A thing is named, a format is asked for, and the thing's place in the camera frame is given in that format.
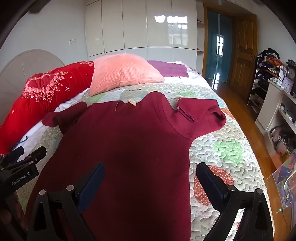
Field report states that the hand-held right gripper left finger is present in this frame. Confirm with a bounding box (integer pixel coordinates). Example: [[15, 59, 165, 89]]
[[26, 162, 105, 241]]

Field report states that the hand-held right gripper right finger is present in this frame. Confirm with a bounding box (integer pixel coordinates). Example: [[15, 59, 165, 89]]
[[196, 162, 274, 241]]

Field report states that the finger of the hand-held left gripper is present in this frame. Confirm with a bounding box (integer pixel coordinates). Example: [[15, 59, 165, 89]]
[[23, 146, 47, 164], [3, 146, 25, 164]]

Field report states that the maroon knit sweater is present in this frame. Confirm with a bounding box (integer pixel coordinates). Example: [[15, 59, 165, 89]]
[[25, 91, 226, 241]]

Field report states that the pile of clothes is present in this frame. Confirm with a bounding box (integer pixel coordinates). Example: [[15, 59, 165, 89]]
[[257, 48, 285, 70]]

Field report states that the red floral quilt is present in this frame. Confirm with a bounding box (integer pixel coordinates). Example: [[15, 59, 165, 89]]
[[0, 61, 95, 155]]

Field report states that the patchwork quilted bedspread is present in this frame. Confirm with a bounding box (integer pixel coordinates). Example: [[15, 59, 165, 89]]
[[16, 61, 274, 241]]

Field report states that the colourful poster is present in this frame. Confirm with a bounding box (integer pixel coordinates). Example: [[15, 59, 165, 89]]
[[272, 148, 296, 209]]

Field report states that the cluttered bag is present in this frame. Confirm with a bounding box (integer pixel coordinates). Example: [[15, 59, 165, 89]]
[[269, 125, 294, 158]]

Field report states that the pale round headboard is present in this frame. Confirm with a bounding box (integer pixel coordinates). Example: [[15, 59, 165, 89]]
[[0, 49, 65, 93]]

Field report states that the white shelf unit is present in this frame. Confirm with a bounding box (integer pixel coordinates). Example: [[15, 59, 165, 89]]
[[247, 56, 296, 163]]

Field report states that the pink pillow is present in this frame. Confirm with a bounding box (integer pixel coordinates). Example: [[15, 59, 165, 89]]
[[88, 53, 166, 96]]

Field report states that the purple towel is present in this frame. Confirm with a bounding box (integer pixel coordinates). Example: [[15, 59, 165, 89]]
[[147, 60, 189, 78]]

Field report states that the purple picture card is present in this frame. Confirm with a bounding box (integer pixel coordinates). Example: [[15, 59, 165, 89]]
[[282, 76, 294, 88]]

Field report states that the wooden door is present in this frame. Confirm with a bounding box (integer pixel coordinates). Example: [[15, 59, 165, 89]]
[[230, 17, 258, 93]]

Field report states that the dark ornate clock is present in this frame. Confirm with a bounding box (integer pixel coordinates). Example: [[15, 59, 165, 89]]
[[285, 59, 296, 81]]

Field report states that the white glossy wardrobe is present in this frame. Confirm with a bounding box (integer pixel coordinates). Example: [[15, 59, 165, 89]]
[[84, 0, 205, 61]]

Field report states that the blue cord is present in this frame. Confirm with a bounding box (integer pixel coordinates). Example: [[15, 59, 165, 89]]
[[13, 136, 29, 149]]

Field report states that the wooden door frame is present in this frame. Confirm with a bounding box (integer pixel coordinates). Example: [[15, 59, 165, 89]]
[[202, 6, 259, 80]]

